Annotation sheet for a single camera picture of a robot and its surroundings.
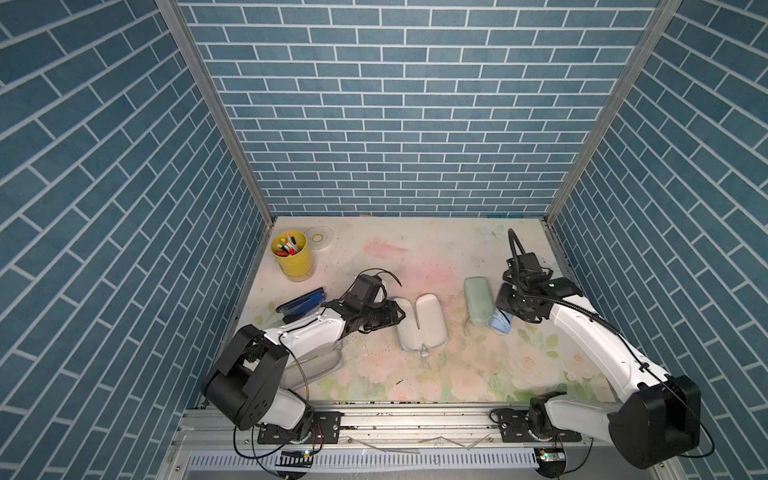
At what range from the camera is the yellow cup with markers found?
93 centimetres

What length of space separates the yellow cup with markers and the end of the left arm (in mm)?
287

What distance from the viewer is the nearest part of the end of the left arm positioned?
66 centimetres
